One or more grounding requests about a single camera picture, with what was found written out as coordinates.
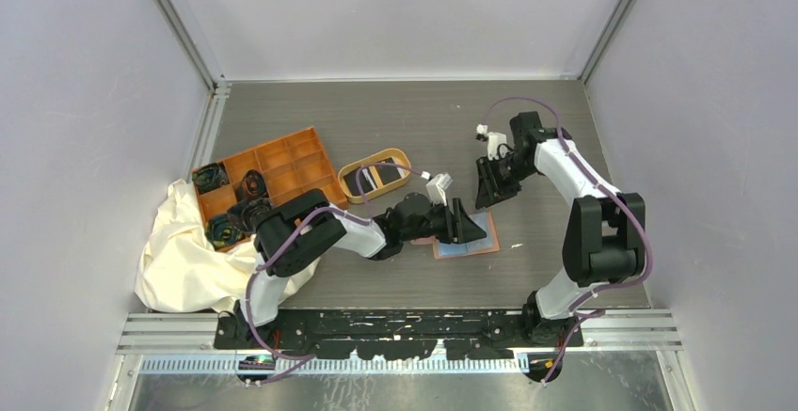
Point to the oval wooden card tray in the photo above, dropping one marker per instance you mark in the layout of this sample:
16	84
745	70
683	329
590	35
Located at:
393	155

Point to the dark rolled belt lower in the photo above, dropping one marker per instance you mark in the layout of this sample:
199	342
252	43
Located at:
246	214

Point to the dark rolled belt bottom left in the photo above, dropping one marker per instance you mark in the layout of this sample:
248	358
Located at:
222	233

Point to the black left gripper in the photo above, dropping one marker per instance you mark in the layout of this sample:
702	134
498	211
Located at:
458	226

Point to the black mounting base plate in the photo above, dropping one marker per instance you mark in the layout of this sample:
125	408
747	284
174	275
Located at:
397	334

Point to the cream cloth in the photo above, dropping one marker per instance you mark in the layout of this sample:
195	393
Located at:
178	270

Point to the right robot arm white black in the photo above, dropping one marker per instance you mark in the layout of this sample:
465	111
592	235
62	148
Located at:
605	245

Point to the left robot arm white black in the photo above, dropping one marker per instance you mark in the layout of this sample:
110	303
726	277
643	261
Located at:
290	237

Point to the orange compartment tray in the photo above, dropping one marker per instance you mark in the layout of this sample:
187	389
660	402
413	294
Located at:
290	165

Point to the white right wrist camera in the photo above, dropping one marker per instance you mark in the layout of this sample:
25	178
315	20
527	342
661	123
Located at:
497	146

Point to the dark rolled belt middle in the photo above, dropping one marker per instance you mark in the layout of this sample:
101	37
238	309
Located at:
252	186

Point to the black card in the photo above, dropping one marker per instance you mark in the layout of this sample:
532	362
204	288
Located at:
357	183
388	173

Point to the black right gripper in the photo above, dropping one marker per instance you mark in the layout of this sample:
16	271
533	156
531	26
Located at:
488	190

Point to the dark rolled belt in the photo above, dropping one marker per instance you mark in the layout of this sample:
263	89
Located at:
246	214
222	233
252	186
210	177

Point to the dark rolled belt upper left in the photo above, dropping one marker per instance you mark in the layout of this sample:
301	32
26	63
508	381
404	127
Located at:
210	177

